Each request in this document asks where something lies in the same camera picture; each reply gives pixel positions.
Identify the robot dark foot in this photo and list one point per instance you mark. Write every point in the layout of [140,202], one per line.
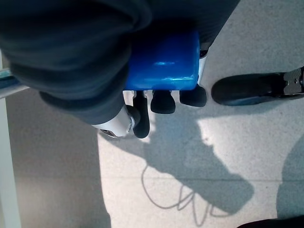
[256,90]
[273,224]

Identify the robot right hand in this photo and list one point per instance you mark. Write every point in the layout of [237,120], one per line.
[71,47]

